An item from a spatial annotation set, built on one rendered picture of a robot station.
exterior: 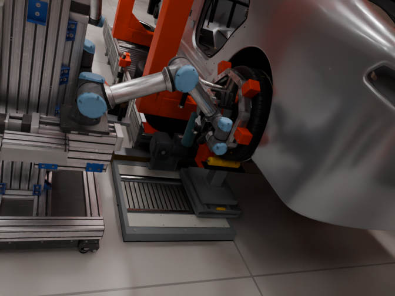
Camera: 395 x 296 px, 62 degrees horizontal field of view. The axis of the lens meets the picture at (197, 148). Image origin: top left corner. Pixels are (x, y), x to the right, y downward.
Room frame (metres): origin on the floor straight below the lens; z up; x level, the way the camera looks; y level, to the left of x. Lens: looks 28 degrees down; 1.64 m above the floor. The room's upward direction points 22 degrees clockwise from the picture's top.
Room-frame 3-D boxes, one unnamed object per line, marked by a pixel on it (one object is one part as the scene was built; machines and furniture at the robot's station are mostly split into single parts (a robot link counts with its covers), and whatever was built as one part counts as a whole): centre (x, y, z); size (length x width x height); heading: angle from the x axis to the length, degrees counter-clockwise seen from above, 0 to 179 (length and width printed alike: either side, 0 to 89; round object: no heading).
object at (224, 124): (1.62, -0.08, 0.95); 0.11 x 0.08 x 0.11; 29
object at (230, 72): (2.13, -0.07, 0.85); 0.54 x 0.07 x 0.54; 29
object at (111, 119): (2.35, 0.72, 0.44); 0.43 x 0.17 x 0.03; 29
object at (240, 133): (1.85, -0.23, 0.85); 0.09 x 0.08 x 0.07; 29
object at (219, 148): (1.60, -0.10, 0.85); 0.11 x 0.08 x 0.09; 30
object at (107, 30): (5.21, 1.60, 0.19); 1.00 x 0.86 x 0.39; 29
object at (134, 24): (4.24, 1.15, 0.69); 0.52 x 0.17 x 0.35; 119
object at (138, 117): (3.50, 1.08, 0.28); 2.47 x 0.09 x 0.22; 29
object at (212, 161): (2.07, -0.22, 0.51); 0.29 x 0.06 x 0.06; 119
